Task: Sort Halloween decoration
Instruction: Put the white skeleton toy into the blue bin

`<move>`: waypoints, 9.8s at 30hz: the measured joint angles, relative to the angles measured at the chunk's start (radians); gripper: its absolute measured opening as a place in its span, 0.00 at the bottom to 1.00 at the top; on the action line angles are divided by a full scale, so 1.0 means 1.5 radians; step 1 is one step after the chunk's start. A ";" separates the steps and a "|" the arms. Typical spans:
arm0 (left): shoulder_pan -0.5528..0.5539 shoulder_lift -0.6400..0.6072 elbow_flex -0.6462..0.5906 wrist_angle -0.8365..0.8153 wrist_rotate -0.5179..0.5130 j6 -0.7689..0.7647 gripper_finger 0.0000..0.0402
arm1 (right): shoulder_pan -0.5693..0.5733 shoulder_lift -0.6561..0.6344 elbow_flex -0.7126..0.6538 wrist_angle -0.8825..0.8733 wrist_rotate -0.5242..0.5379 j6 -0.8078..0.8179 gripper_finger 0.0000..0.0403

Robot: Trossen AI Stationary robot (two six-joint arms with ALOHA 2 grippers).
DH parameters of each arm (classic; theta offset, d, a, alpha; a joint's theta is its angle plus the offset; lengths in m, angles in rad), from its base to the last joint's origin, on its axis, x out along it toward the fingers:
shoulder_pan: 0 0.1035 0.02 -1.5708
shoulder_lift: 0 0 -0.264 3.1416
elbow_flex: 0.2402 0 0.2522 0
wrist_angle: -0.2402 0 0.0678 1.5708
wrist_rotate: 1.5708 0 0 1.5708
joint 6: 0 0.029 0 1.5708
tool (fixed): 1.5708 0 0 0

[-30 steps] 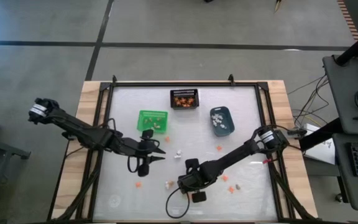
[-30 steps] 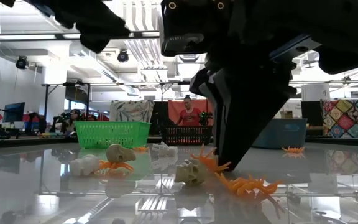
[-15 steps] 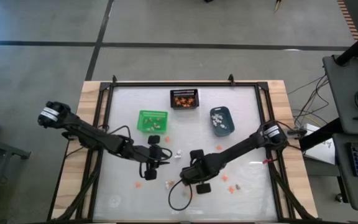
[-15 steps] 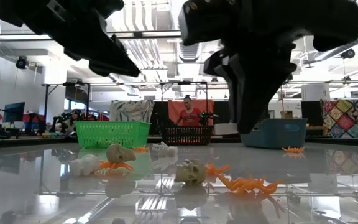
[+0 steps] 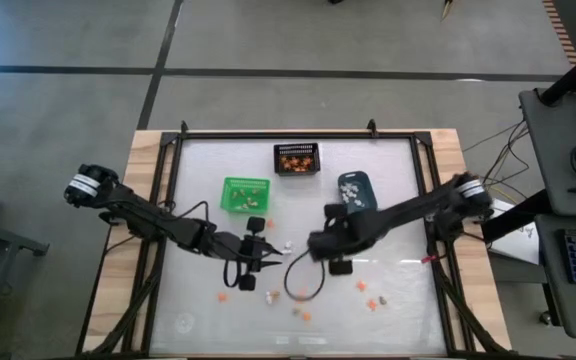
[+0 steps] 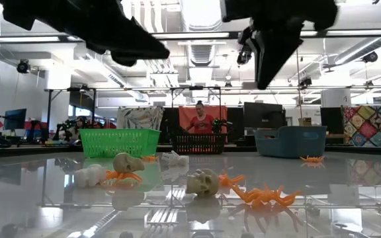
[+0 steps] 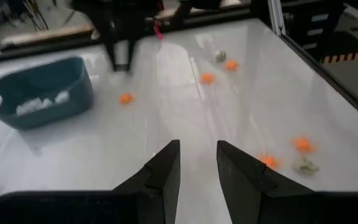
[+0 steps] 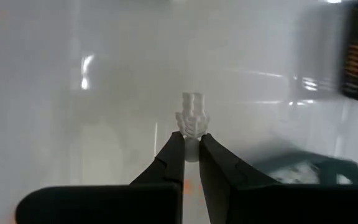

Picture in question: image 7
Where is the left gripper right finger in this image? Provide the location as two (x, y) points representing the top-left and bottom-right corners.
(216, 139), (316, 224)

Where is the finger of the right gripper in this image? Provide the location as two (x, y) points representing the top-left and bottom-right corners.
(104, 27), (119, 71)
(127, 37), (137, 72)

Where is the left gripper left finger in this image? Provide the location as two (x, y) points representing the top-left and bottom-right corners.
(112, 139), (181, 224)

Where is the white plastic skeleton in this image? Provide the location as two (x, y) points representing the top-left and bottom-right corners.
(35, 97), (54, 110)
(15, 101), (37, 116)
(54, 90), (71, 105)

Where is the red tape tag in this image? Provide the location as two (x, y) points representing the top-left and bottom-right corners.
(153, 18), (164, 40)

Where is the teal plastic bin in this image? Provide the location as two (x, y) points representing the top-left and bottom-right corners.
(0, 55), (95, 131)

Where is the black control box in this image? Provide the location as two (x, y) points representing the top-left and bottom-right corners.
(283, 0), (347, 60)

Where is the silver aluminium extrusion post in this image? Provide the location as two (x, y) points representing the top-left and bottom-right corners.
(267, 0), (287, 37)

